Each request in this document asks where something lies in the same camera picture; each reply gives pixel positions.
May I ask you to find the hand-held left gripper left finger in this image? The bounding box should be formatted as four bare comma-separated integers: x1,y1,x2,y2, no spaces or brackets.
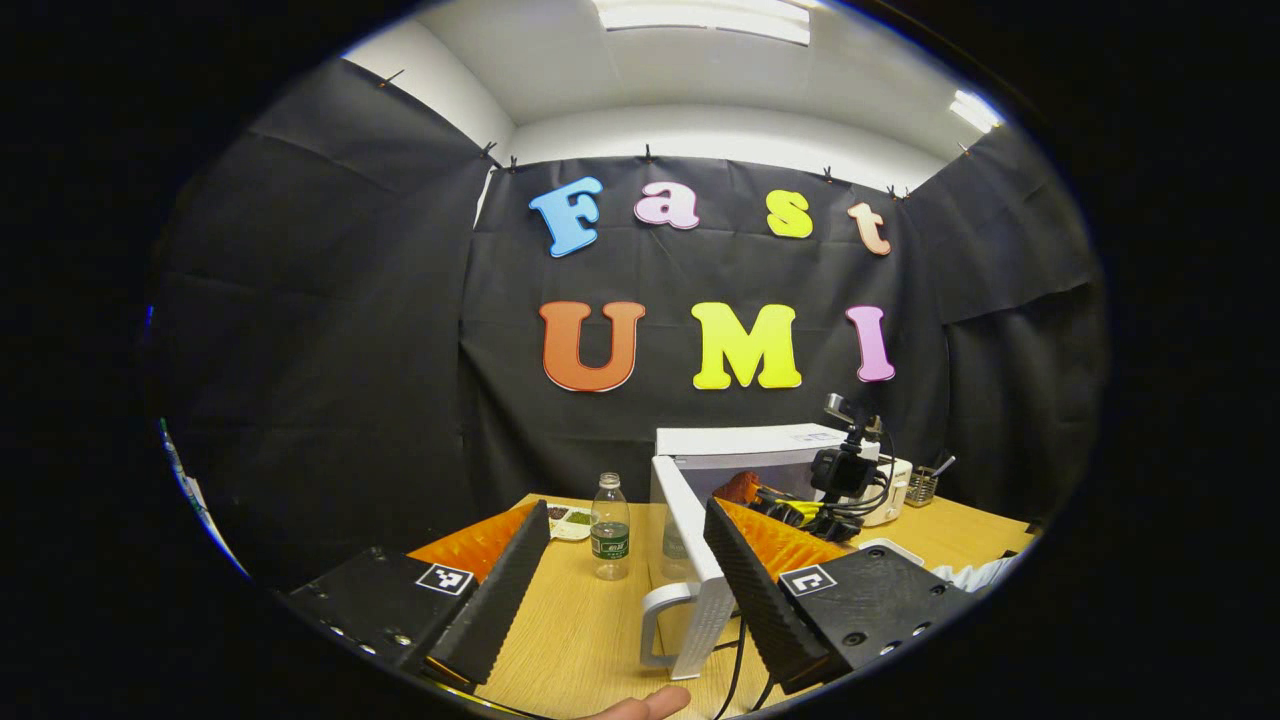
283,498,554,691

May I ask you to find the cream toaster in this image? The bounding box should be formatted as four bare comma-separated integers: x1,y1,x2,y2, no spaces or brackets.
868,455,914,528

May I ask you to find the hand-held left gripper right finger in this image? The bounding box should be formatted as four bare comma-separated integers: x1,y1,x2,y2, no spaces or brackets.
702,496,978,694

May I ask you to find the white microwave oven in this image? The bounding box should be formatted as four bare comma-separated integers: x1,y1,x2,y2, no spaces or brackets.
640,423,883,682

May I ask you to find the white cloth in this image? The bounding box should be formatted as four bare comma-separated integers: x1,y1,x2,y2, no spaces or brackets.
930,554,1023,597

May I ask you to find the large ceiling light panel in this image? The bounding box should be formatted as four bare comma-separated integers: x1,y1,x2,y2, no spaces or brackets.
594,0,812,47

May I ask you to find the small white snack dish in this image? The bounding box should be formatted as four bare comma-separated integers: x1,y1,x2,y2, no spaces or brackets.
548,505,597,543

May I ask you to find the black backdrop cloth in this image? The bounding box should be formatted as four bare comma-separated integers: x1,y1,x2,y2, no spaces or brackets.
150,58,1111,591

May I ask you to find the black cable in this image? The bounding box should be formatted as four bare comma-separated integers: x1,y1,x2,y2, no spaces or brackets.
712,610,783,720

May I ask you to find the clear plastic water bottle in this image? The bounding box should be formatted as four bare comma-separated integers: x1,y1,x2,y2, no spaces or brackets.
590,473,632,581

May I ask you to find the white plastic tray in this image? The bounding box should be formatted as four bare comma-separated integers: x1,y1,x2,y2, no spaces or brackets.
857,537,927,567

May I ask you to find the small ceiling light panel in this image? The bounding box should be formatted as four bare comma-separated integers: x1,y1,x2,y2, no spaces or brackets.
949,89,1005,135

